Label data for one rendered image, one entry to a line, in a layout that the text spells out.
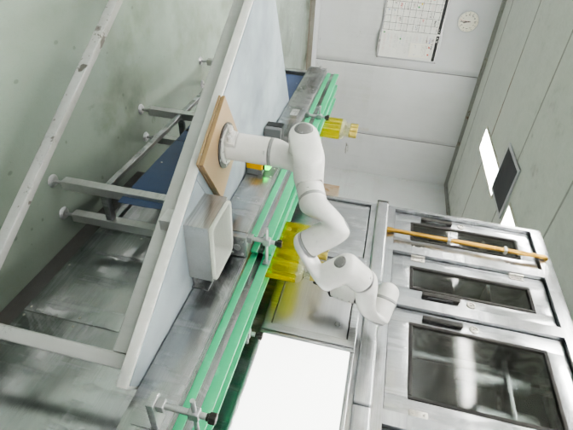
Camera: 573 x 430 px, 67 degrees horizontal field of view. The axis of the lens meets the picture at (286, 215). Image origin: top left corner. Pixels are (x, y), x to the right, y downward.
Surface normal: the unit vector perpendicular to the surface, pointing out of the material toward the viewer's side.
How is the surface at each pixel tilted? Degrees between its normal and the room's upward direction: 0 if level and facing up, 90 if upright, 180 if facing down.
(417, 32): 90
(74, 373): 90
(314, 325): 90
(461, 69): 90
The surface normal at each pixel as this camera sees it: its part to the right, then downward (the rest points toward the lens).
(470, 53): -0.23, 0.59
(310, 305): 0.05, -0.79
